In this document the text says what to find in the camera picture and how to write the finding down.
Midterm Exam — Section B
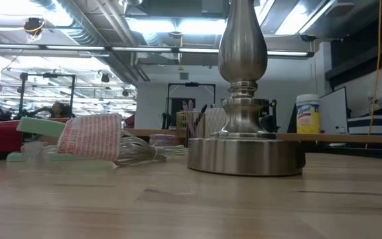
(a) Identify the clear lamp power cord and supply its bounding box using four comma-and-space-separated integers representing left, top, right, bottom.
21, 129, 189, 167

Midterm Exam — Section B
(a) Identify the brushed silver lamp base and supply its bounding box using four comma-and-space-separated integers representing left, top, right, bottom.
187, 0, 306, 177

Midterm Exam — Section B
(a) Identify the red-printed white warning tag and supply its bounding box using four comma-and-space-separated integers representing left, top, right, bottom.
57, 114, 123, 163

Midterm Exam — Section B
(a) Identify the white textured pen cup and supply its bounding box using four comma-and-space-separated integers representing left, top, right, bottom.
204, 108, 227, 137

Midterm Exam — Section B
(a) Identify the large pink patterned round tin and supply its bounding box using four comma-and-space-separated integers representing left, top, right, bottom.
149, 133, 178, 147

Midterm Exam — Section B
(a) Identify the black background equipment stand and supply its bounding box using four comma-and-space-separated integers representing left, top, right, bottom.
262, 98, 280, 133

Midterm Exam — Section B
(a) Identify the LED light strip bar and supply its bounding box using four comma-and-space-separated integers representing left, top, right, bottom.
0, 42, 316, 59

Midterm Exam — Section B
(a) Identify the yellow Lysol wipes canister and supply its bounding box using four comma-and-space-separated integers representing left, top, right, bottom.
296, 94, 321, 135

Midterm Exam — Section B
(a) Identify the person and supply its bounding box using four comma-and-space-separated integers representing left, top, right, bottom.
28, 101, 76, 120

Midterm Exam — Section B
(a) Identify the white board panel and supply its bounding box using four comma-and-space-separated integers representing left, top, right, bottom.
318, 86, 350, 135

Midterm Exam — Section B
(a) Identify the mint green stapler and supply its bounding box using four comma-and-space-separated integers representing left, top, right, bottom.
6, 116, 119, 170

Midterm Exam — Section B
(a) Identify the orange wooden desk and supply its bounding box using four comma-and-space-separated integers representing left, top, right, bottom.
123, 128, 382, 145

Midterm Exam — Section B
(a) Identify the black ceiling fixture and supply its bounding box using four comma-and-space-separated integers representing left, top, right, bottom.
23, 17, 46, 40

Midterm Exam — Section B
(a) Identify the navy white striped box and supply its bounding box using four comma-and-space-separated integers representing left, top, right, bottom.
346, 114, 382, 136

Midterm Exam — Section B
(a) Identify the gold wire pen holder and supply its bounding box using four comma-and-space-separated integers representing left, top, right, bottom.
176, 111, 208, 148

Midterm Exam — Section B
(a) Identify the black background rig frame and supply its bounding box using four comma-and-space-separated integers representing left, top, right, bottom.
19, 72, 76, 117
166, 82, 217, 130

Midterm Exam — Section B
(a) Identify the yellow cable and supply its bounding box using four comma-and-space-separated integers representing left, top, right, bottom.
365, 0, 382, 149

